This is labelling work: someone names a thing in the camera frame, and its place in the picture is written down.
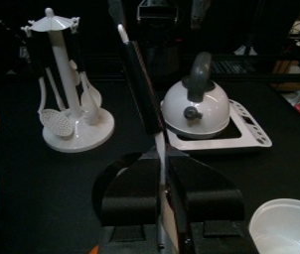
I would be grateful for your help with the white slotted skimmer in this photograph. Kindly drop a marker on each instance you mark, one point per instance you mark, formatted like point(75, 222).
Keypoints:
point(57, 122)

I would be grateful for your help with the small orange object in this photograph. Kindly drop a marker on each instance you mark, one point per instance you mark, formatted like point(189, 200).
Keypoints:
point(94, 250)

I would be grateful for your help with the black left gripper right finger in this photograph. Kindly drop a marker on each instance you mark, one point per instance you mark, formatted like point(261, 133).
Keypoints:
point(205, 198)

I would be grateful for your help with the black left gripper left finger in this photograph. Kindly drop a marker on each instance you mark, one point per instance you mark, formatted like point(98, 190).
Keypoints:
point(127, 195)

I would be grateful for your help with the white utensil stand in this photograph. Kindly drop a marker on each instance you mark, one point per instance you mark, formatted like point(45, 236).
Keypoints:
point(64, 66)

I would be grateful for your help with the white plastic bowl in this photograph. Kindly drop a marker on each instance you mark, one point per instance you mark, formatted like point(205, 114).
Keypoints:
point(285, 225)

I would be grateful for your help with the white toy spoon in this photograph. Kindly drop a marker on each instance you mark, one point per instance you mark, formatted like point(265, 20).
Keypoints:
point(90, 96)

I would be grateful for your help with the brown wooden box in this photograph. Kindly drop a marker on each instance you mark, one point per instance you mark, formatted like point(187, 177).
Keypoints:
point(286, 76)

